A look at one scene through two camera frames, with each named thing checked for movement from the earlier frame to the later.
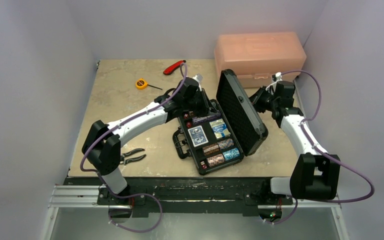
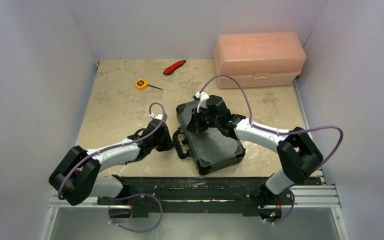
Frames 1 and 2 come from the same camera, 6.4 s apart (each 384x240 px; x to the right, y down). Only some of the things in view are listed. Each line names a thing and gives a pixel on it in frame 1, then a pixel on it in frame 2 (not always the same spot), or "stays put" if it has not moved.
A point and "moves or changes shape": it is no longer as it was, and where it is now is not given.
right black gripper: (258, 100) -> (198, 120)
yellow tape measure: (142, 83) stays put
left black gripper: (206, 106) -> (168, 144)
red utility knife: (169, 69) stays put
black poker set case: (229, 130) moves or changes shape
